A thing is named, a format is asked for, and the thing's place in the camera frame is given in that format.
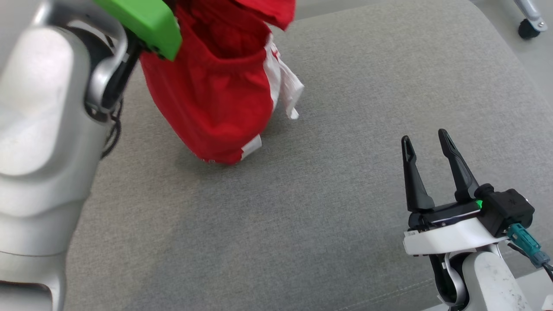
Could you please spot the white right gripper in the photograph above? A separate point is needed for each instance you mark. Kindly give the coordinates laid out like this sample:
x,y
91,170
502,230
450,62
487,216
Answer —
x,y
449,239

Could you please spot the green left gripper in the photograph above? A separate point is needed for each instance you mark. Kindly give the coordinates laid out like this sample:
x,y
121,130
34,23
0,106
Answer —
x,y
147,21

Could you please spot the red jersey with black print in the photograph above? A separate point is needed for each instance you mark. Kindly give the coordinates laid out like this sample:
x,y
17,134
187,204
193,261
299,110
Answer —
x,y
216,99

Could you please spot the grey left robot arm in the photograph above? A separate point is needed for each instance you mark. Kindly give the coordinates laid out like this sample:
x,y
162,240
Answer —
x,y
39,142

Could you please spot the grey stand leg with caster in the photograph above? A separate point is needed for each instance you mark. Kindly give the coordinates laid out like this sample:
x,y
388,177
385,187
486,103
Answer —
x,y
529,28

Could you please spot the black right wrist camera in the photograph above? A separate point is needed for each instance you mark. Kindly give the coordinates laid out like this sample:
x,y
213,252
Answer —
x,y
505,207

